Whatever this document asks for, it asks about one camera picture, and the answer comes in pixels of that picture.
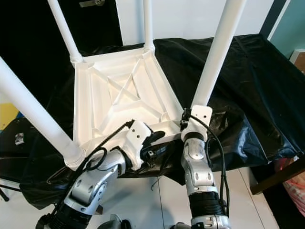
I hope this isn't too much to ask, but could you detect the grey left robot foot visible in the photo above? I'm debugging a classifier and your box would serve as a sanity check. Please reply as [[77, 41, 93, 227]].
[[100, 215, 132, 229]]

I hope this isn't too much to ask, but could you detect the grey robot foot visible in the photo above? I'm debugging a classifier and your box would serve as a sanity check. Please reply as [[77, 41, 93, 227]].
[[172, 222, 192, 229], [100, 215, 132, 229]]

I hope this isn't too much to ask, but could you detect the grey right robot foot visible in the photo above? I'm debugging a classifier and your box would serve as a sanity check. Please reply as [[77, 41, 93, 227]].
[[172, 222, 192, 229]]

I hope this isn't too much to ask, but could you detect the black shiny table cloth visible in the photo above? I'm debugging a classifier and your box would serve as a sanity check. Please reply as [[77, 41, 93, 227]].
[[29, 34, 305, 187]]

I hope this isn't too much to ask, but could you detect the brown wooden table leg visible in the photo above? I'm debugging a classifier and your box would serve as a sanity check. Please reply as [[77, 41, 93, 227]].
[[250, 162, 305, 196]]

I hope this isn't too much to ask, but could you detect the yellow board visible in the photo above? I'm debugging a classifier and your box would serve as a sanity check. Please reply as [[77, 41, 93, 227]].
[[0, 103, 25, 130]]

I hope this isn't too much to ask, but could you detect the black case with white label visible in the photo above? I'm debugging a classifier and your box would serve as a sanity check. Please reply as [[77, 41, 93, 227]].
[[0, 117, 40, 164]]

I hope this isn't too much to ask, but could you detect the pink plastic bag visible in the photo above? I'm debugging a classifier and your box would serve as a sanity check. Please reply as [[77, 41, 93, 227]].
[[274, 157, 305, 202]]

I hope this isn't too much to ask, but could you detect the brown cardboard box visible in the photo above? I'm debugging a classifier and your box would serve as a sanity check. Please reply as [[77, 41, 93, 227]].
[[291, 48, 305, 73]]

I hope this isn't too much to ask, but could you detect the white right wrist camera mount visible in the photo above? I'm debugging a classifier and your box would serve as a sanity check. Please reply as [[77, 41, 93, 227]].
[[181, 106, 214, 142]]

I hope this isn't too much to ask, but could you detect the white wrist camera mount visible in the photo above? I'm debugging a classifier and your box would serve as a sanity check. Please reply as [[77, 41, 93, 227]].
[[181, 106, 214, 142], [122, 120, 156, 171]]

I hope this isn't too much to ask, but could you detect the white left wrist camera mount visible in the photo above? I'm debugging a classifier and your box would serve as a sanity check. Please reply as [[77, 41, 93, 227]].
[[122, 120, 156, 171]]

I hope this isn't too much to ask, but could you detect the metal door handle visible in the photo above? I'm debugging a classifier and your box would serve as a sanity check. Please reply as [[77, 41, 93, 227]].
[[79, 0, 106, 8]]

